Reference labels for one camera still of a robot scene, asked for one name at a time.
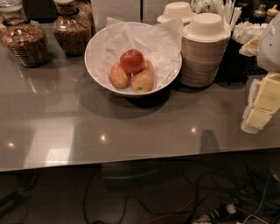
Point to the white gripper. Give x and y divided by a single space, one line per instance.
269 48

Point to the red top apple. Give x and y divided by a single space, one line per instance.
132 61

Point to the back partly hidden apple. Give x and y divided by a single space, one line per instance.
148 67

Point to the front yellow-red apple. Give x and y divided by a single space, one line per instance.
142 82

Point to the yellow-red apple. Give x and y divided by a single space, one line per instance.
142 82
119 77

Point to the white ceramic bowl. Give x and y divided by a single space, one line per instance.
93 56

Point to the left yellow-red apple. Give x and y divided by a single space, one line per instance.
119 77

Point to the black condiment organizer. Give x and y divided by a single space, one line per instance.
235 67

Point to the dark bottle with cap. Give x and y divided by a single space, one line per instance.
259 15

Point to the front stack paper bowls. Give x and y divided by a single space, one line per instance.
204 42

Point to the white stir sticks bundle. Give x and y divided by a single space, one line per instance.
225 8

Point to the white tissue paper liner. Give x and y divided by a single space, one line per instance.
160 44

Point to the power strip on floor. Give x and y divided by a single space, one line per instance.
218 213

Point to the rear glass jar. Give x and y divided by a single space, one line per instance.
86 10

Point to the middle glass cereal jar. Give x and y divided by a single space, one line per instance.
71 29

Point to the glass cereal jar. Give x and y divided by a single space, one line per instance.
71 29
25 41

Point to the left glass cereal jar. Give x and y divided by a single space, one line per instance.
25 41

